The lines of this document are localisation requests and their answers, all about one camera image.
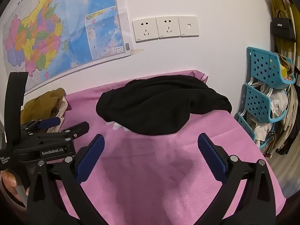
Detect white coat rack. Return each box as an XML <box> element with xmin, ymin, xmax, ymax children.
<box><xmin>287</xmin><ymin>3</ymin><xmax>298</xmax><ymax>59</ymax></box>

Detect white wall data socket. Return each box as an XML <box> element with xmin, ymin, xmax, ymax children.
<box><xmin>178</xmin><ymin>16</ymin><xmax>200</xmax><ymax>37</ymax></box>

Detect printed pink blanket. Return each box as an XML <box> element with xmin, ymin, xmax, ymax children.
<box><xmin>54</xmin><ymin>70</ymin><xmax>286</xmax><ymax>225</ymax></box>

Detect white plastic bag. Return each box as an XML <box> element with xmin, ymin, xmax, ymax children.
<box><xmin>254</xmin><ymin>122</ymin><xmax>272</xmax><ymax>146</ymax></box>
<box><xmin>271</xmin><ymin>91</ymin><xmax>288</xmax><ymax>120</ymax></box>

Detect mustard garment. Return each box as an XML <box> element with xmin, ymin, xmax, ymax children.
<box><xmin>21</xmin><ymin>88</ymin><xmax>67</xmax><ymax>125</ymax></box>

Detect black handbag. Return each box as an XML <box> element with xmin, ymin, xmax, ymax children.
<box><xmin>270</xmin><ymin>10</ymin><xmax>296</xmax><ymax>43</ymax></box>

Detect beige hanging tote bags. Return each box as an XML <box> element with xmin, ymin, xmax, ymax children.
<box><xmin>281</xmin><ymin>84</ymin><xmax>300</xmax><ymax>155</ymax></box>

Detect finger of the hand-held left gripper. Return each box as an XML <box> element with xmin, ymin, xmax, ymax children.
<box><xmin>28</xmin><ymin>121</ymin><xmax>90</xmax><ymax>147</ymax></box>
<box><xmin>21</xmin><ymin>117</ymin><xmax>65</xmax><ymax>136</ymax></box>

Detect person's left forearm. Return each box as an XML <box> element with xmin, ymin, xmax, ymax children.
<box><xmin>0</xmin><ymin>187</ymin><xmax>26</xmax><ymax>218</ymax></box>

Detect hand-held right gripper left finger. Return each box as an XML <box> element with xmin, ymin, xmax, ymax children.
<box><xmin>26</xmin><ymin>133</ymin><xmax>106</xmax><ymax>225</ymax></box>

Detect cream garment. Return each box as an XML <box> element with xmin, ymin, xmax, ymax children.
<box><xmin>47</xmin><ymin>96</ymin><xmax>69</xmax><ymax>132</ymax></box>

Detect colourful wall map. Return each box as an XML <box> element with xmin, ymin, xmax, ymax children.
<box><xmin>0</xmin><ymin>0</ymin><xmax>132</xmax><ymax>94</ymax></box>

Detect blue plastic hanging basket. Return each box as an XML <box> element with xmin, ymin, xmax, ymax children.
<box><xmin>246</xmin><ymin>47</ymin><xmax>296</xmax><ymax>89</ymax></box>
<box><xmin>241</xmin><ymin>82</ymin><xmax>287</xmax><ymax>123</ymax></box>
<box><xmin>238</xmin><ymin>112</ymin><xmax>270</xmax><ymax>149</ymax></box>

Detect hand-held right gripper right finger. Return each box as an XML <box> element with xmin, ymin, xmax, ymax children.
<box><xmin>197</xmin><ymin>133</ymin><xmax>276</xmax><ymax>225</ymax></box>

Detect white wall power socket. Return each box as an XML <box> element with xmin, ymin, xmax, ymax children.
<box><xmin>132</xmin><ymin>17</ymin><xmax>158</xmax><ymax>43</ymax></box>
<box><xmin>156</xmin><ymin>16</ymin><xmax>181</xmax><ymax>39</ymax></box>

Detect person's left hand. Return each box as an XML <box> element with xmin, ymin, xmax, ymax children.
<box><xmin>0</xmin><ymin>169</ymin><xmax>30</xmax><ymax>208</ymax></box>

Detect black garment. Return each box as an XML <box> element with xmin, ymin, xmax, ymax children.
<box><xmin>96</xmin><ymin>74</ymin><xmax>232</xmax><ymax>136</ymax></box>

